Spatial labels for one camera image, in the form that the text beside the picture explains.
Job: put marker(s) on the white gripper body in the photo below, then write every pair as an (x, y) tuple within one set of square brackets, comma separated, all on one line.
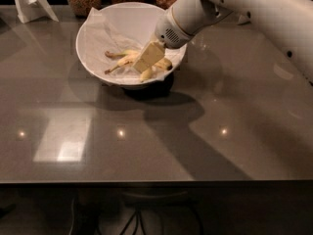
[(168, 30)]

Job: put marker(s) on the white bowl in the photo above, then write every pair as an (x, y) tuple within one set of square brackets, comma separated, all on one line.
[(127, 23)]

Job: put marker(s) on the white folded stand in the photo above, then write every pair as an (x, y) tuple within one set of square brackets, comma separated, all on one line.
[(243, 20), (30, 10)]

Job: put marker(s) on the left white folded stand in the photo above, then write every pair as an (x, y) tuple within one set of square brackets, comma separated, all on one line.
[(30, 10)]

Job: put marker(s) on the right white folded stand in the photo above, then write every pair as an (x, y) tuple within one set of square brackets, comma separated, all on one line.
[(243, 20)]

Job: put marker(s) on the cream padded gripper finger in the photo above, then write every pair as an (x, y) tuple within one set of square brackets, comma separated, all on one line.
[(151, 54)]

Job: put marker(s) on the white paper liner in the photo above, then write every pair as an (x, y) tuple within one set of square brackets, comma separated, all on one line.
[(101, 46)]

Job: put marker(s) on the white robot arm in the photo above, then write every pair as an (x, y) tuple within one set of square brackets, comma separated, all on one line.
[(288, 24)]

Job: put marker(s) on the yellow banana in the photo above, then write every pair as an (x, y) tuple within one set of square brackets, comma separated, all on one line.
[(146, 73), (129, 59)]

